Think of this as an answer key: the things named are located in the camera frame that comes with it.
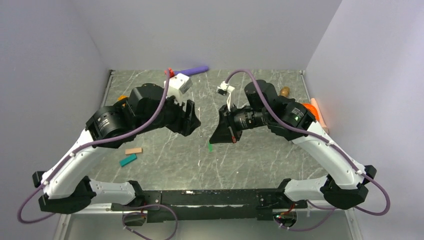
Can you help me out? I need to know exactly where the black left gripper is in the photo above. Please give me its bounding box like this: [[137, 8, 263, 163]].
[[135, 89, 201, 137]]

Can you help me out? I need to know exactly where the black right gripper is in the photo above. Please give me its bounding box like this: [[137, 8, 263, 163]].
[[209, 102, 271, 143]]

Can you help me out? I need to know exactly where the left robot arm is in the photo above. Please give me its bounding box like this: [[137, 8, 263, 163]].
[[33, 83, 201, 214]]

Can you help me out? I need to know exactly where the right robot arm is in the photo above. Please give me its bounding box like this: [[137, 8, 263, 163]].
[[209, 79, 377, 210]]

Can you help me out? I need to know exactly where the purple flashlight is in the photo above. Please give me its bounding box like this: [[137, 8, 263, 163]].
[[173, 66, 209, 76]]

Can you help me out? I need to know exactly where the tan wooden block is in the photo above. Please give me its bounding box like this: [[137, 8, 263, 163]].
[[125, 147, 143, 156]]

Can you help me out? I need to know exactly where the teal wooden block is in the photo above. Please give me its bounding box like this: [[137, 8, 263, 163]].
[[119, 153, 137, 167]]

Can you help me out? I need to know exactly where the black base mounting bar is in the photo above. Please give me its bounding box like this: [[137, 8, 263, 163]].
[[110, 188, 309, 223]]

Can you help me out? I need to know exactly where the orange yellow toy stack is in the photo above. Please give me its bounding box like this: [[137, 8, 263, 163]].
[[115, 95, 128, 106]]

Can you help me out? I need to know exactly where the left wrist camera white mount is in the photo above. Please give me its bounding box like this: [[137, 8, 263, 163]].
[[164, 68, 193, 106]]

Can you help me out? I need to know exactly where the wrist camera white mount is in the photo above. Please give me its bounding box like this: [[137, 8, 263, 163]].
[[216, 81, 237, 113], [164, 68, 193, 106]]

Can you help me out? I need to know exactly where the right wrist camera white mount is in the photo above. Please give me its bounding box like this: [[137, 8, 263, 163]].
[[216, 81, 237, 113]]

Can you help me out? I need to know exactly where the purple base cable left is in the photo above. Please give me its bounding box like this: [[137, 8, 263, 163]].
[[121, 202, 180, 240]]

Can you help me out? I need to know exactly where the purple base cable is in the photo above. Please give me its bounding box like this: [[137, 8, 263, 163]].
[[121, 202, 180, 240], [273, 202, 334, 232]]

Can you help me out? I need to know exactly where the orange pink object at wall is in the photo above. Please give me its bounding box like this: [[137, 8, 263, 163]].
[[302, 98, 329, 134]]

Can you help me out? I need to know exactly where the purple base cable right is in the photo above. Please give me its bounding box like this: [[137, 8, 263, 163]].
[[273, 202, 334, 232]]

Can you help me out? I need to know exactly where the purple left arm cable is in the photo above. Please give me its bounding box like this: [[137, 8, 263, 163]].
[[17, 71, 171, 225]]

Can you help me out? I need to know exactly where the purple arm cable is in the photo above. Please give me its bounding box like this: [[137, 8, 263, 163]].
[[224, 68, 391, 217], [17, 71, 171, 225]]

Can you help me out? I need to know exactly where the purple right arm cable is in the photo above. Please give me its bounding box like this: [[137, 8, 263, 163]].
[[224, 68, 391, 217]]

